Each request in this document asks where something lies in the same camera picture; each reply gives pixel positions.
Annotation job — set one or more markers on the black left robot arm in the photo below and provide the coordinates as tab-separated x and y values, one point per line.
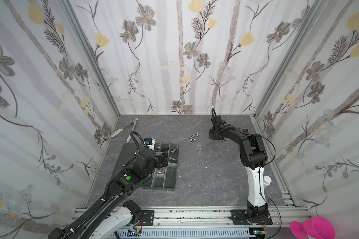
253	156

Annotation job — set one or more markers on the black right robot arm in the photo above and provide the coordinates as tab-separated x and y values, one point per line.
116	191

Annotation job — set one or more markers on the cream silicone kitchen tongs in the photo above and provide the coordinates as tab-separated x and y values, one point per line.
118	131

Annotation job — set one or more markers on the white plastic bottle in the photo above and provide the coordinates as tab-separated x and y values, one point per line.
267	180

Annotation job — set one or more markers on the pink plastic bowl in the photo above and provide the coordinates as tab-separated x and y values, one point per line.
297	229
319	228

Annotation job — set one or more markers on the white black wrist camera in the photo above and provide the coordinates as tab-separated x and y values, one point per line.
149	143

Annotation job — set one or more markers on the aluminium rail base frame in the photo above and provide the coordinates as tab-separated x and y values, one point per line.
205	223

